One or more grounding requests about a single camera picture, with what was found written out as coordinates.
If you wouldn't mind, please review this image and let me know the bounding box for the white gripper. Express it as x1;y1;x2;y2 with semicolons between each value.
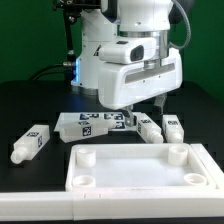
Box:
98;48;182;126

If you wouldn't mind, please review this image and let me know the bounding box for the white desk top tray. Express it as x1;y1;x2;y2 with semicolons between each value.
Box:
65;144;217;191

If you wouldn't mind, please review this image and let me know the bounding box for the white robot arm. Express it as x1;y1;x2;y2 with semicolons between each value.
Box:
72;0;193;126

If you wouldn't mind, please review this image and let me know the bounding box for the white marker sheet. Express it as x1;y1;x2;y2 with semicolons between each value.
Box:
54;112;136;132

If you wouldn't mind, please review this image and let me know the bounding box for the white L-shaped fence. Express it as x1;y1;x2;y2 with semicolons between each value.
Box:
0;144;224;221

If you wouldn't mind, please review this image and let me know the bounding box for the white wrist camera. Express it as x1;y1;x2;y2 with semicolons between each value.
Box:
99;37;156;64

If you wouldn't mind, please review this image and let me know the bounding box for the black cable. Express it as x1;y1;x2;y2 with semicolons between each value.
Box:
29;61;77;82

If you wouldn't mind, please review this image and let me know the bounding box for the black camera stand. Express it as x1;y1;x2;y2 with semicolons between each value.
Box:
52;0;101;62

